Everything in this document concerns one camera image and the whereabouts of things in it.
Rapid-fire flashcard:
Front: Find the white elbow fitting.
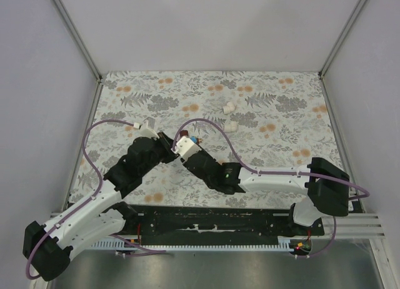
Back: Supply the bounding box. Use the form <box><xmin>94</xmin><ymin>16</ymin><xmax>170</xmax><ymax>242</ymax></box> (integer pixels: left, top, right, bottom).
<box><xmin>223</xmin><ymin>121</ymin><xmax>238</xmax><ymax>133</ymax></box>

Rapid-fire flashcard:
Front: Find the brown plastic water faucet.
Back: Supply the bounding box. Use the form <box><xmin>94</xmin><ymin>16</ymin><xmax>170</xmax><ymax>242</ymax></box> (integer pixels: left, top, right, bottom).
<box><xmin>179</xmin><ymin>129</ymin><xmax>197</xmax><ymax>139</ymax></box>

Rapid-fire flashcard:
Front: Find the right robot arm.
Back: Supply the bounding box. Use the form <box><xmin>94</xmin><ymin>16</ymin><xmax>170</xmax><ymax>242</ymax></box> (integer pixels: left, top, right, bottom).
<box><xmin>177</xmin><ymin>147</ymin><xmax>349</xmax><ymax>236</ymax></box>

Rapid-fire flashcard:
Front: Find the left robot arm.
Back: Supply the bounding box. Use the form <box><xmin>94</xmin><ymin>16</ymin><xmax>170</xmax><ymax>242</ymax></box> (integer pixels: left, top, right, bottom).
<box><xmin>22</xmin><ymin>132</ymin><xmax>177</xmax><ymax>281</ymax></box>

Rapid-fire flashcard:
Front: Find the white elbow fitting far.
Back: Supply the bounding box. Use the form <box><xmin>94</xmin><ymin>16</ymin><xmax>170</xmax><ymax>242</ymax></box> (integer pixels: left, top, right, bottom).
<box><xmin>222</xmin><ymin>101</ymin><xmax>236</xmax><ymax>115</ymax></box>

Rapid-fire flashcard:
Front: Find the floral patterned table mat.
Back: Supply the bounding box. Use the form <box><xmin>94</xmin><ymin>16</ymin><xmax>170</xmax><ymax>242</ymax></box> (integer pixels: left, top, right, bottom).
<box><xmin>64</xmin><ymin>70</ymin><xmax>341</xmax><ymax>210</ymax></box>

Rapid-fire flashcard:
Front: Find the green circuit board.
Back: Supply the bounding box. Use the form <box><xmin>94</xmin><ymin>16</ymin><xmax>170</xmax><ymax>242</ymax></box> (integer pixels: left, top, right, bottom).
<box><xmin>294</xmin><ymin>243</ymin><xmax>312</xmax><ymax>252</ymax></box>

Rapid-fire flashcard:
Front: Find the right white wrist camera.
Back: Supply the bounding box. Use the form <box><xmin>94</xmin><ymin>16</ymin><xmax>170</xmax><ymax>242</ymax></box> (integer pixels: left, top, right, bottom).
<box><xmin>174</xmin><ymin>136</ymin><xmax>201</xmax><ymax>161</ymax></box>

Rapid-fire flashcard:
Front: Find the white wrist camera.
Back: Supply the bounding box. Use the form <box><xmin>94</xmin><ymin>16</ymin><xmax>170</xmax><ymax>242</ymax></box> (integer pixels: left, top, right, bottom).
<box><xmin>133</xmin><ymin>117</ymin><xmax>159</xmax><ymax>139</ymax></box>
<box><xmin>174</xmin><ymin>136</ymin><xmax>201</xmax><ymax>161</ymax></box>

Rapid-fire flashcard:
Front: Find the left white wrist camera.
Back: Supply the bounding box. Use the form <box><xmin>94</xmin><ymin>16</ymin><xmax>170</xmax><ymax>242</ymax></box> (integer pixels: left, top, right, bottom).
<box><xmin>133</xmin><ymin>117</ymin><xmax>159</xmax><ymax>139</ymax></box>

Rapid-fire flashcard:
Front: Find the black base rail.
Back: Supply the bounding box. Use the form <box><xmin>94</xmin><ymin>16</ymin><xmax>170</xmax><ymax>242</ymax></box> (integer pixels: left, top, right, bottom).
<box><xmin>121</xmin><ymin>205</ymin><xmax>324</xmax><ymax>246</ymax></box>

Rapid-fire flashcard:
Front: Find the white slotted cable duct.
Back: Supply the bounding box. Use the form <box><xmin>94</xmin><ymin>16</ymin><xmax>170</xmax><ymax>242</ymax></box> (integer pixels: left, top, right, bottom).
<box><xmin>87</xmin><ymin>237</ymin><xmax>295</xmax><ymax>252</ymax></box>

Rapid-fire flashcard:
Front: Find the left aluminium frame post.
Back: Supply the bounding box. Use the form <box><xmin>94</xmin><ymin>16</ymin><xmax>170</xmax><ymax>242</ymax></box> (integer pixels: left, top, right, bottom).
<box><xmin>44</xmin><ymin>0</ymin><xmax>104</xmax><ymax>83</ymax></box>

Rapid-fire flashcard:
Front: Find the aluminium frame post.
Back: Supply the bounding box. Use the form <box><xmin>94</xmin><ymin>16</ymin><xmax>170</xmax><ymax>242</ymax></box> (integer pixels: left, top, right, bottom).
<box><xmin>44</xmin><ymin>0</ymin><xmax>104</xmax><ymax>83</ymax></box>
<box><xmin>317</xmin><ymin>0</ymin><xmax>376</xmax><ymax>79</ymax></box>

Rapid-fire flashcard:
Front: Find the right aluminium frame post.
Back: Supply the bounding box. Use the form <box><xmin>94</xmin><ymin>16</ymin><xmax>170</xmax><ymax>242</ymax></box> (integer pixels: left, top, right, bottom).
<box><xmin>317</xmin><ymin>0</ymin><xmax>376</xmax><ymax>79</ymax></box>

